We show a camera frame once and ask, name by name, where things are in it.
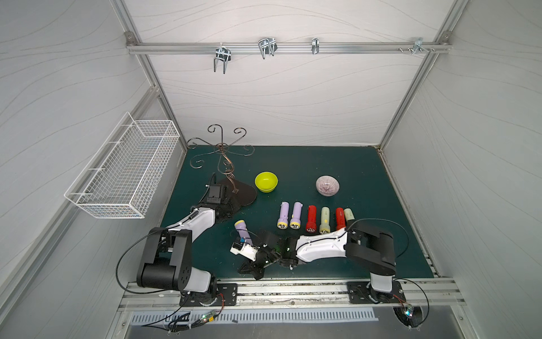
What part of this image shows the purple flashlight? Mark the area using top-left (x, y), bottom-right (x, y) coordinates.
top-left (234, 220), bottom-right (253, 246)
top-left (289, 201), bottom-right (303, 230)
top-left (277, 201), bottom-right (289, 230)

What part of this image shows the red flashlight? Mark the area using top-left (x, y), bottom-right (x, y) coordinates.
top-left (306, 205), bottom-right (317, 233)

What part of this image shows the pale green flashlight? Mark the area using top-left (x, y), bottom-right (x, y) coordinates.
top-left (319, 206), bottom-right (331, 234)
top-left (344, 208), bottom-right (355, 223)

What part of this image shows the red flashlight horizontal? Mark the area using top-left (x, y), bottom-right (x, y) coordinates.
top-left (335, 208), bottom-right (346, 230)

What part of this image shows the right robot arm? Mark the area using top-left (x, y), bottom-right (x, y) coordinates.
top-left (230, 220), bottom-right (397, 294)

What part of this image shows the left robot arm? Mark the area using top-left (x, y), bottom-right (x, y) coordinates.
top-left (136, 175), bottom-right (234, 294)

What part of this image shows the dark green table mat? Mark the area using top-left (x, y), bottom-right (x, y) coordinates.
top-left (161, 146), bottom-right (433, 280)

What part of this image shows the lime green bowl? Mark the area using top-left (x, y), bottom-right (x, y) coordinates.
top-left (254, 172), bottom-right (279, 193)

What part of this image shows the pink striped bowl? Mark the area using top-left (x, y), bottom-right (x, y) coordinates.
top-left (316, 175), bottom-right (340, 197)

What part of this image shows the left green-lit circuit board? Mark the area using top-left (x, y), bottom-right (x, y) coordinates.
top-left (199, 310), bottom-right (220, 323)

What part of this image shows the green-lit circuit board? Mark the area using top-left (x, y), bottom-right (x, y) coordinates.
top-left (199, 310), bottom-right (220, 323)
top-left (402, 305), bottom-right (415, 319)

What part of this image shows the white vent strip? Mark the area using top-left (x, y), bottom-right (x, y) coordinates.
top-left (130, 307), bottom-right (378, 326)

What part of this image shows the metal double hook left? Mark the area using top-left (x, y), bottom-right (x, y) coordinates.
top-left (213, 46), bottom-right (231, 74)

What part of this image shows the metal double hook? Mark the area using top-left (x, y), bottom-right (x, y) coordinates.
top-left (258, 38), bottom-right (277, 59)
top-left (213, 46), bottom-right (231, 74)

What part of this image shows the right green-lit circuit board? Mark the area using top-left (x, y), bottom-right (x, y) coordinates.
top-left (402, 305), bottom-right (415, 319)

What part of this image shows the metal double hook middle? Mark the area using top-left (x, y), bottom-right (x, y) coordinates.
top-left (258, 38), bottom-right (277, 59)

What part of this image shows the small metal hook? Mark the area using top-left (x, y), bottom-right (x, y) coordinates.
top-left (311, 38), bottom-right (320, 55)

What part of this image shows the copper wire jewelry stand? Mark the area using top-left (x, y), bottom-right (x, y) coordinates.
top-left (187, 124), bottom-right (257, 207)

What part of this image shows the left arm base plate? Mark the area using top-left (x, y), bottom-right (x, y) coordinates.
top-left (179, 281), bottom-right (238, 307)

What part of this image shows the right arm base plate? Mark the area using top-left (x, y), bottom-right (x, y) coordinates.
top-left (347, 281), bottom-right (407, 305)

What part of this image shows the white wire basket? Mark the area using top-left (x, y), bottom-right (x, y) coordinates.
top-left (64, 112), bottom-right (180, 219)

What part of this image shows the aluminium front rail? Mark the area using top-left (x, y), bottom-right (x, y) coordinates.
top-left (118, 278), bottom-right (467, 312)

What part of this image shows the aluminium rail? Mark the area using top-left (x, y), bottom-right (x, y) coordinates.
top-left (127, 41), bottom-right (453, 55)
top-left (118, 278), bottom-right (467, 312)

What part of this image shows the aluminium top rail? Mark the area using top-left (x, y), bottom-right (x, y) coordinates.
top-left (127, 41), bottom-right (453, 55)

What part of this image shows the metal hook bracket right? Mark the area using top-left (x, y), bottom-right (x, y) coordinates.
top-left (397, 38), bottom-right (436, 55)

